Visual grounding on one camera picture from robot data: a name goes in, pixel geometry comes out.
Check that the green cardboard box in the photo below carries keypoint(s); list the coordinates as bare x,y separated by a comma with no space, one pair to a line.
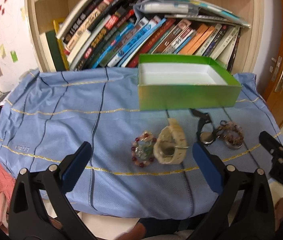
169,81

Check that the cream white watch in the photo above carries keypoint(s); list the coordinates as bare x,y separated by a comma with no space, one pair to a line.
171,145

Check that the white leaning book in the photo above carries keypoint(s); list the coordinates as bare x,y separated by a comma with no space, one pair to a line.
71,18

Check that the stack of flat magazines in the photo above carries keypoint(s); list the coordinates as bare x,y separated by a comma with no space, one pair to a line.
196,9

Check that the black strap wristwatch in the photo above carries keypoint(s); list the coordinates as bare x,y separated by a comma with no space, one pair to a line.
203,136

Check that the blue cloth with stripes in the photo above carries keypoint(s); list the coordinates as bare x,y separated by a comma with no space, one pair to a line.
49,115

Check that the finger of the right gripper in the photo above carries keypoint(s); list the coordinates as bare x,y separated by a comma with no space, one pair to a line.
270,144

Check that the wooden bookshelf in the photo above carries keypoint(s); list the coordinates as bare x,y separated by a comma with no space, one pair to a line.
41,14

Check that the orange book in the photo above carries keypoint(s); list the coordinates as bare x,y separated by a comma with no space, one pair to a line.
202,32

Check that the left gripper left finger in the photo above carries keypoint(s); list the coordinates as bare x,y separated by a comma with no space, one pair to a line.
28,218

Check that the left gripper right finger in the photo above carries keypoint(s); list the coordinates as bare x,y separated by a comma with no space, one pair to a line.
244,206

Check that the dark green book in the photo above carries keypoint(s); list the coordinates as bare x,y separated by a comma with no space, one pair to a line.
54,51

